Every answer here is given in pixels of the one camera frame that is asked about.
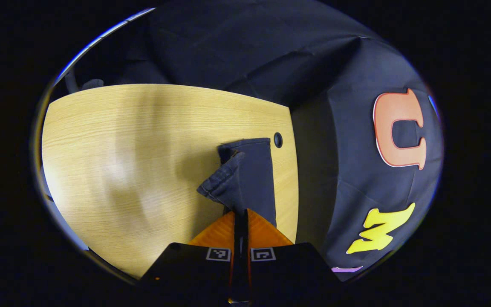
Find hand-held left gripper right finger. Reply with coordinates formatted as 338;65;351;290
245;208;345;299

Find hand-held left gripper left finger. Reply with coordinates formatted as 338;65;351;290
137;210;243;299

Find dark grey jeans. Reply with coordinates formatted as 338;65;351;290
196;137;278;227

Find grey chair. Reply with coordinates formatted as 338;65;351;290
64;68;105;93

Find black backdrop cloth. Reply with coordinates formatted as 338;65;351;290
58;0;444;283

